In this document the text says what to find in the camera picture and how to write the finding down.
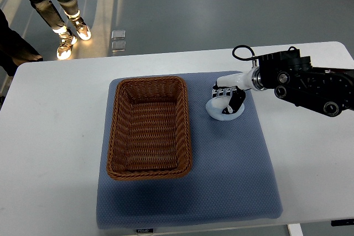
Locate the person in beige jacket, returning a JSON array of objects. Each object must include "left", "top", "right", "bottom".
[{"left": 1, "top": 11, "right": 43, "bottom": 77}]

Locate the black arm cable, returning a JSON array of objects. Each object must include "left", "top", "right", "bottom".
[{"left": 232, "top": 44, "right": 259, "bottom": 67}]

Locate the black table control panel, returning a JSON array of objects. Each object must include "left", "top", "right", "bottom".
[{"left": 331, "top": 218, "right": 354, "bottom": 227}]

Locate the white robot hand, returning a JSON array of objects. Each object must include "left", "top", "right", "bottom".
[{"left": 211, "top": 70, "right": 256, "bottom": 114}]

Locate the person in dark jeans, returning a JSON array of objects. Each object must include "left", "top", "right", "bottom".
[{"left": 5, "top": 0, "right": 92, "bottom": 60}]

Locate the white table leg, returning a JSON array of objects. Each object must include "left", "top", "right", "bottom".
[{"left": 287, "top": 223, "right": 304, "bottom": 236}]

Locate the blue foam mat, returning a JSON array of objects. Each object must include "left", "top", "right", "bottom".
[{"left": 96, "top": 72, "right": 283, "bottom": 229}]

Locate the brown wicker basket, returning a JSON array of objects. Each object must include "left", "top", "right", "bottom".
[{"left": 106, "top": 76, "right": 192, "bottom": 181}]

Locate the metal floor plate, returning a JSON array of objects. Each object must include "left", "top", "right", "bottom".
[{"left": 111, "top": 30, "right": 126, "bottom": 40}]

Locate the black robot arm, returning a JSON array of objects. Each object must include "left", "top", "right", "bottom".
[{"left": 207, "top": 46, "right": 353, "bottom": 120}]

